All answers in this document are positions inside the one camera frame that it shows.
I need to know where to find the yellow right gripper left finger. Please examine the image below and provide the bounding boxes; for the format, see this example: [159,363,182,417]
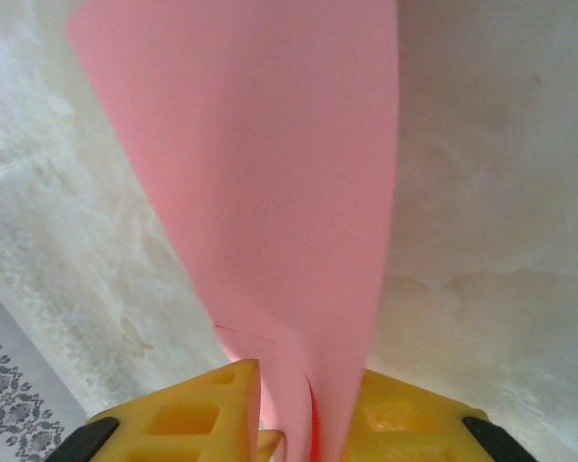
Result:
[42,357,288,462]

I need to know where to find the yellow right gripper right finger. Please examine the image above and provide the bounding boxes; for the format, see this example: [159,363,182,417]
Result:
[337,368,537,462]

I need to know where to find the pink square paper sheet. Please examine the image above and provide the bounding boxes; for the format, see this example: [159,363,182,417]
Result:
[65,0,401,462]

